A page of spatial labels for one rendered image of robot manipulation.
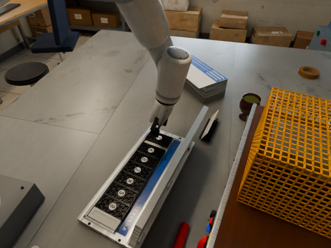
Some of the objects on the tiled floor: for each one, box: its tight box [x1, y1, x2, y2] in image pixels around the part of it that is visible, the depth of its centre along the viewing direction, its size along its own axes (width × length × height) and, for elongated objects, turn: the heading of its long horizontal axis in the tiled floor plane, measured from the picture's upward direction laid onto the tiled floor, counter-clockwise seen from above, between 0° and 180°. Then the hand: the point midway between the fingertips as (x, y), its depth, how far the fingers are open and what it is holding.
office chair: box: [31, 0, 79, 65], centre depth 263 cm, size 58×60×104 cm
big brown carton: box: [209, 19, 247, 43], centre depth 355 cm, size 41×55×35 cm
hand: (159, 127), depth 85 cm, fingers open, 6 cm apart
